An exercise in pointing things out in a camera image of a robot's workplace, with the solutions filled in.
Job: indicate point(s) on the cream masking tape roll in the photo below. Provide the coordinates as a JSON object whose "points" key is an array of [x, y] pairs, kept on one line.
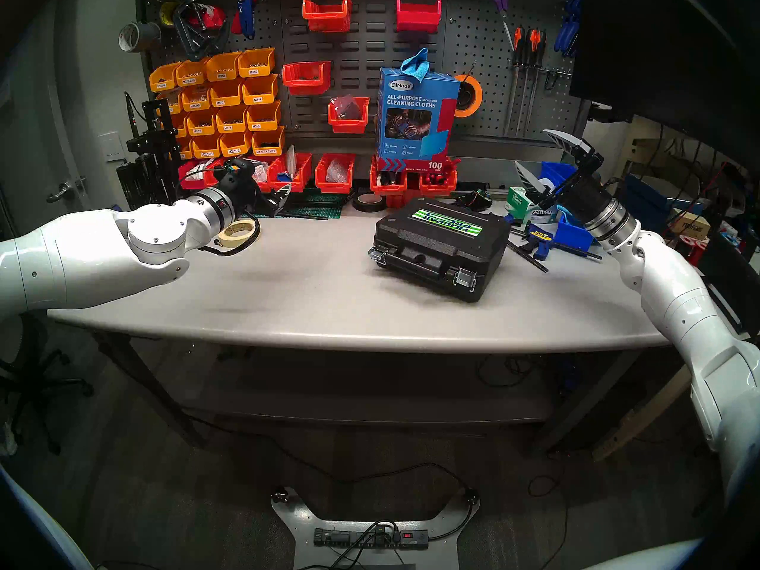
{"points": [[240, 240]]}

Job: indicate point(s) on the black plastic tool box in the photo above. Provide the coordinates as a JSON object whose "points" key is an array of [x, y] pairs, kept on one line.
{"points": [[439, 254]]}

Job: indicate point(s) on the blue spring clamp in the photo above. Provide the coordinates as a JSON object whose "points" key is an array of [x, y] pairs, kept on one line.
{"points": [[570, 28]]}

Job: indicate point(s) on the green cutting mat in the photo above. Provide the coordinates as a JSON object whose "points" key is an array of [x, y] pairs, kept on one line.
{"points": [[317, 208]]}

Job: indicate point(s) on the white wall switch plate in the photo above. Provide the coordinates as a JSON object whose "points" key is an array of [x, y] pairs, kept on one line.
{"points": [[111, 147]]}

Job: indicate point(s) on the dark grey triangular frame tool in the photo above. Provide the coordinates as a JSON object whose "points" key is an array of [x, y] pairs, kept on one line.
{"points": [[193, 40]]}

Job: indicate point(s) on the grey duct tape roll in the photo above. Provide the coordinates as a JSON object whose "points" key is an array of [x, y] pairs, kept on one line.
{"points": [[148, 35]]}

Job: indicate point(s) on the red parts bin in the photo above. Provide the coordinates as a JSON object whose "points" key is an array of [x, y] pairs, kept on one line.
{"points": [[389, 187], [438, 187], [326, 19], [297, 186], [187, 184], [348, 125], [418, 19], [334, 186], [209, 180], [270, 174], [306, 83]]}

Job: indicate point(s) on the blue cleaning cloths box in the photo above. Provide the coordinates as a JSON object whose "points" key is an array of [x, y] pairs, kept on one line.
{"points": [[415, 129]]}

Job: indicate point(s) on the red and black spool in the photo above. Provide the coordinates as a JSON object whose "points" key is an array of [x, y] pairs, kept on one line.
{"points": [[696, 251]]}

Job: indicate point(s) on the black power strip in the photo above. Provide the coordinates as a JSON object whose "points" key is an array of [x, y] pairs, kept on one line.
{"points": [[332, 538]]}

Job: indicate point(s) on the black tape roll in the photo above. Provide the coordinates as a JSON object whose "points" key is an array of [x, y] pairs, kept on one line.
{"points": [[369, 209]]}

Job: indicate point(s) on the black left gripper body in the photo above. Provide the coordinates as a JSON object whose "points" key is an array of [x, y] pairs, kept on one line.
{"points": [[246, 189]]}

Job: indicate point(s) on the brown cardboard box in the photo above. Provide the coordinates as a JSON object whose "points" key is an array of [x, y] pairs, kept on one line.
{"points": [[692, 225]]}

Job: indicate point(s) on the yellow parts bin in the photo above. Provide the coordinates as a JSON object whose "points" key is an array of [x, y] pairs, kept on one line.
{"points": [[259, 92], [191, 75], [231, 122], [163, 79], [202, 125], [236, 146], [180, 126], [225, 95], [222, 69], [173, 104], [206, 149], [268, 144], [186, 151], [256, 64], [263, 119], [196, 100]]}

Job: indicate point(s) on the yellow tape roll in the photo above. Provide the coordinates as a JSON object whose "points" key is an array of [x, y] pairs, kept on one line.
{"points": [[163, 13]]}

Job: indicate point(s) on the clear plastic parts bag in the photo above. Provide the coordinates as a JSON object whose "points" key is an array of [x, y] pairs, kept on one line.
{"points": [[335, 171], [347, 107], [290, 159], [259, 171]]}

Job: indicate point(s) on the orange tape roll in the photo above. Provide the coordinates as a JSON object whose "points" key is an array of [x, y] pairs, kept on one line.
{"points": [[477, 97]]}

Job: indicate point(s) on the orange black screwdriver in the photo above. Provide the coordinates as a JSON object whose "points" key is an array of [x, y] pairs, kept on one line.
{"points": [[518, 43], [532, 43], [541, 46]]}

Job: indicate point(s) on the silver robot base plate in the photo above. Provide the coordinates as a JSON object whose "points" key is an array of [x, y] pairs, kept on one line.
{"points": [[297, 521]]}

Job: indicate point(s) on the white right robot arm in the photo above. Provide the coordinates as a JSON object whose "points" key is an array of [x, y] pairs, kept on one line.
{"points": [[683, 301]]}

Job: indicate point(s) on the blue bar clamp yellow label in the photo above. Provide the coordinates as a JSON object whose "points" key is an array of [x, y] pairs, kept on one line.
{"points": [[541, 245]]}

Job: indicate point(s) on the blue microfibre cloth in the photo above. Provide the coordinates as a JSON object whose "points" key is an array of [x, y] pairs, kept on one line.
{"points": [[415, 64]]}

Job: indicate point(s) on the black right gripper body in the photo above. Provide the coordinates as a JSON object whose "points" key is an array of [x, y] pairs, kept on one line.
{"points": [[585, 195]]}

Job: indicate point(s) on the dark metal workbench frame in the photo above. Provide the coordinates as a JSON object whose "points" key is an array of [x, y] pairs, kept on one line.
{"points": [[148, 390]]}

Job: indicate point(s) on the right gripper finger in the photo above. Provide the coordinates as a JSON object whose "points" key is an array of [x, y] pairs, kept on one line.
{"points": [[570, 144], [531, 180]]}

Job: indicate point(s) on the green tissue box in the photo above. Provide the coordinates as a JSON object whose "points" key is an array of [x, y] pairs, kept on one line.
{"points": [[522, 206]]}

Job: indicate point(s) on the blue plastic bin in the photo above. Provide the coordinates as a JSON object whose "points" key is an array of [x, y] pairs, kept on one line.
{"points": [[573, 236]]}

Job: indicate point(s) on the dark blue case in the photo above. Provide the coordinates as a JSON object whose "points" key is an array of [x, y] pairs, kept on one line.
{"points": [[644, 198]]}

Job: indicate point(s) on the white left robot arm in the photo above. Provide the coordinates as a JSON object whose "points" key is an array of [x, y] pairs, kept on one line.
{"points": [[71, 260]]}

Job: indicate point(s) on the black monitor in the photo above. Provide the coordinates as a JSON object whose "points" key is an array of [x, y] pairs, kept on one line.
{"points": [[653, 52]]}

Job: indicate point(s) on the wooden plank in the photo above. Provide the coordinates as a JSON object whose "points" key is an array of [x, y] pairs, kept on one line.
{"points": [[623, 435]]}

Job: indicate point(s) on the black office chair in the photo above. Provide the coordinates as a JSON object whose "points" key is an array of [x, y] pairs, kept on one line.
{"points": [[35, 386]]}

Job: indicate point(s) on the black metal stand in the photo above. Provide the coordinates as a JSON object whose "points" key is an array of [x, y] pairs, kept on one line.
{"points": [[155, 141]]}

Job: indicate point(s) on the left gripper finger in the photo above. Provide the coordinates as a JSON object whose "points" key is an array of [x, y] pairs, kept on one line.
{"points": [[282, 198]]}

